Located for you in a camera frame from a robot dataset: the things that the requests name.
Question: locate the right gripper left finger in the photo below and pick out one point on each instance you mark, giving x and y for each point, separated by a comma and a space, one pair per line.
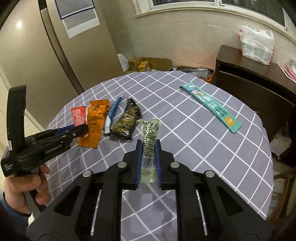
90, 207

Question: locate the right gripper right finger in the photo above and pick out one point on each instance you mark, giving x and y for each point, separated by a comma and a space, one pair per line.
207, 207

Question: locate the clear printed plastic wrapper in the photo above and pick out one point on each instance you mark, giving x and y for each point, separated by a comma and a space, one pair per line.
149, 131

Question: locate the person's left hand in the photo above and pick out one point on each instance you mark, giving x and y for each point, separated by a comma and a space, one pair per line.
15, 186

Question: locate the small red sachet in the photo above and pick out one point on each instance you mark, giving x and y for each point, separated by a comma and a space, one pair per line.
80, 122

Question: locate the blue white wrapper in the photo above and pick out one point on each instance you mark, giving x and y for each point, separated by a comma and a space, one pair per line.
110, 116

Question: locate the black foil wrapper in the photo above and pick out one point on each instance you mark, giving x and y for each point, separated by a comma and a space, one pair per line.
125, 125

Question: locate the orange snack wrapper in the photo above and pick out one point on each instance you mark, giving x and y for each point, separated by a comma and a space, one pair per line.
97, 113

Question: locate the grey checked tablecloth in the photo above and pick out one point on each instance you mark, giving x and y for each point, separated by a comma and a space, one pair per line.
194, 136

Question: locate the gold double-door refrigerator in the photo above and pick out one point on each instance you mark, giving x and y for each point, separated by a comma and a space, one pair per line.
37, 52

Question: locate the teal long snack wrapper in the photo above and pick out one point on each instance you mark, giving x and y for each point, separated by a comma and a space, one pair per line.
229, 120

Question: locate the dark wooden cabinet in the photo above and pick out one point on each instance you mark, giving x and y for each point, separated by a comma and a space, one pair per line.
264, 88

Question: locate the grey plastic bag on floor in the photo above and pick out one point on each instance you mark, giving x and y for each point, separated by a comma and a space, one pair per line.
202, 73

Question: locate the yellow small box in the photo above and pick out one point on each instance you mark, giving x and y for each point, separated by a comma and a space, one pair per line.
144, 66

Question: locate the papers on refrigerator door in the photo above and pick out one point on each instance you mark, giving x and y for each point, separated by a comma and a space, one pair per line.
77, 16

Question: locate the red cardboard box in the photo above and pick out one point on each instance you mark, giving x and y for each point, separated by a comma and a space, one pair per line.
160, 64

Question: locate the white plastic bag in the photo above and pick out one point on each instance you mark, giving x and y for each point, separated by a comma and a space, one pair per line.
256, 44

